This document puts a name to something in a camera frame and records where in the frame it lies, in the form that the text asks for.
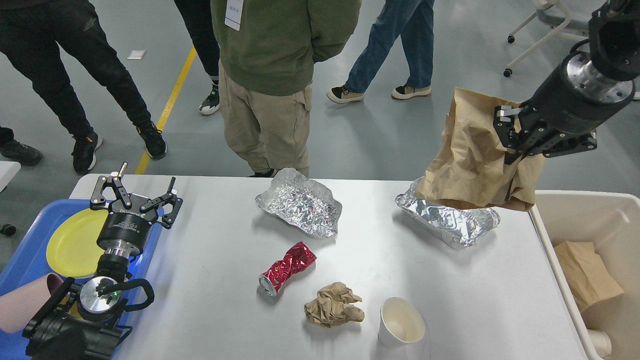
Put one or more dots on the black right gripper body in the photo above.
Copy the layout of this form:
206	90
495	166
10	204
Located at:
562	115

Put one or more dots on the person dark shoes far left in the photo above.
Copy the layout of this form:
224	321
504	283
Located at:
17	151

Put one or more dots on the beige plastic bin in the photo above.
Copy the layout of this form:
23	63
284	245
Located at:
612	222

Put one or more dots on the yellow plastic plate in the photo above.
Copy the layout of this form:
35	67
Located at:
72	250

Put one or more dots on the crumpled brown paper ball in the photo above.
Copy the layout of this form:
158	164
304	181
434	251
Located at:
333	306

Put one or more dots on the white paper cup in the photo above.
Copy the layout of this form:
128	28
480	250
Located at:
401	324

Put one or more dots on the grey office chair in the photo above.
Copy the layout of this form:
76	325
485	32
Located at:
555	19

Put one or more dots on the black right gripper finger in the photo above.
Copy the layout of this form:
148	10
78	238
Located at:
504	122

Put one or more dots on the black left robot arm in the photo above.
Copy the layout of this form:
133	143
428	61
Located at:
81	321

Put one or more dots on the crushed red can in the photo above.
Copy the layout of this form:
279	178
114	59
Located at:
297	259

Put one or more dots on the foil tray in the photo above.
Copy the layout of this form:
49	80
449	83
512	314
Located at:
302	202
459	228

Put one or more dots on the white side table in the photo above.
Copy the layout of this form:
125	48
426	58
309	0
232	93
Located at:
8	170

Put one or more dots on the person green sweater khaki trousers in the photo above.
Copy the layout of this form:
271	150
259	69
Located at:
268	52

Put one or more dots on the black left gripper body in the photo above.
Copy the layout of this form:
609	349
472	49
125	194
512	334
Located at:
124	234

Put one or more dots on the blue plastic tray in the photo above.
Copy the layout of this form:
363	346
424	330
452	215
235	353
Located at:
29	263

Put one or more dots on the large brown paper bag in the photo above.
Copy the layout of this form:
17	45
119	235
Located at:
469	171

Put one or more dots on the person dark trousers black sneakers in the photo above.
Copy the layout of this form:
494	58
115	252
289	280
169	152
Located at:
198	20

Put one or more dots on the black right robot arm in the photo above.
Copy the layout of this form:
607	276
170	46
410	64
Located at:
613	42

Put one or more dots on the pink mug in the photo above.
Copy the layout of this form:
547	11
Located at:
19	306

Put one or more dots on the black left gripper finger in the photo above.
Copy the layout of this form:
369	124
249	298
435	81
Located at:
113	181
149	209

